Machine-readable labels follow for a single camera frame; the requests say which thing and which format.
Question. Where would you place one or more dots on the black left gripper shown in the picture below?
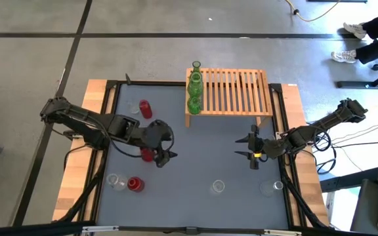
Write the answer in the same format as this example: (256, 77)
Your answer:
(157, 136)

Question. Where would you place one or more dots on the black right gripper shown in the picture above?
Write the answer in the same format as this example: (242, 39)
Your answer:
(267, 149)

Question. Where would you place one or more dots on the red bulbous glass vase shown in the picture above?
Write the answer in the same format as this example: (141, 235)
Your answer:
(147, 154)

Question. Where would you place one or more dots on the red cup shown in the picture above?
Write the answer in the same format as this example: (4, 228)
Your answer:
(135, 184)

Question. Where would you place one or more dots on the clear glass carafe vase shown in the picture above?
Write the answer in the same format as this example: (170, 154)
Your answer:
(218, 186)
(117, 182)

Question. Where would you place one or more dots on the clear diamond-cut glass vase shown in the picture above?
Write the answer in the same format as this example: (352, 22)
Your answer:
(270, 187)

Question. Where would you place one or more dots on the red cylindrical glass bottle vase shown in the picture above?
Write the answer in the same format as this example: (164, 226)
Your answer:
(145, 109)

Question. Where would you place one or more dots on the green ribbed glass vase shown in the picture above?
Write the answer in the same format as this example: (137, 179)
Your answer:
(194, 105)

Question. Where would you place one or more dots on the green embossed glass vase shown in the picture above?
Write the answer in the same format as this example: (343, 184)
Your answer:
(195, 86)

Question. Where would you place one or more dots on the tall twisted green glass vase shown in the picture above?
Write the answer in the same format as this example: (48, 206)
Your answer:
(196, 65)

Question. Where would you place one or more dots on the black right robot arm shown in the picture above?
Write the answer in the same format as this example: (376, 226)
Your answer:
(323, 126)

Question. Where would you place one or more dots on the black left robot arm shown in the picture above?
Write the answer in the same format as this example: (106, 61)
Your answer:
(77, 118)

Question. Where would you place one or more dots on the wooden slatted shelf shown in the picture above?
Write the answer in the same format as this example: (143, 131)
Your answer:
(235, 91)

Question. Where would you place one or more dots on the small clear ribbed glass vase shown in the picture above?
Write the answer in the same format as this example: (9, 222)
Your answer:
(133, 108)

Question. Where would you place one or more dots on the wooden table side board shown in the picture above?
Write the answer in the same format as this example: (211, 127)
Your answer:
(92, 95)
(307, 183)

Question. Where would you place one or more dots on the aluminium extrusion bar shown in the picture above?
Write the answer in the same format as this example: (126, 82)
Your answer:
(282, 233)
(100, 228)

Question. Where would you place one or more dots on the white shoe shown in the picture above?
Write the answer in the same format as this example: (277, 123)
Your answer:
(344, 56)
(354, 30)

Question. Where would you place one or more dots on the black desk leg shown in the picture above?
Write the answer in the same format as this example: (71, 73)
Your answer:
(366, 84)

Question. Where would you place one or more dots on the black metal table frame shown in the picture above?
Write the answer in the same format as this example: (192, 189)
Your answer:
(149, 83)

